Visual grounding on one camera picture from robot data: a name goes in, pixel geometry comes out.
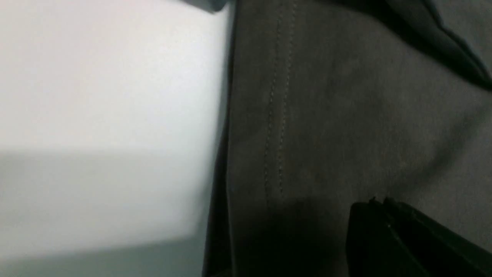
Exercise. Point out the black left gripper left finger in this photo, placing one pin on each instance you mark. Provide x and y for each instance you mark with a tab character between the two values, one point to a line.
373	247

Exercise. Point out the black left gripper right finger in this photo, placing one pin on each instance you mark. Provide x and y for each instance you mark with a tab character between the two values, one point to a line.
429	245

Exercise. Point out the gray long sleeve shirt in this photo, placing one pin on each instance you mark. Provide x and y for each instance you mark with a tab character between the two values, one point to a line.
336	102

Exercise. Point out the dark teal crumpled shirt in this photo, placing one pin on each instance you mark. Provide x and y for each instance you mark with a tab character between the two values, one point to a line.
211	6

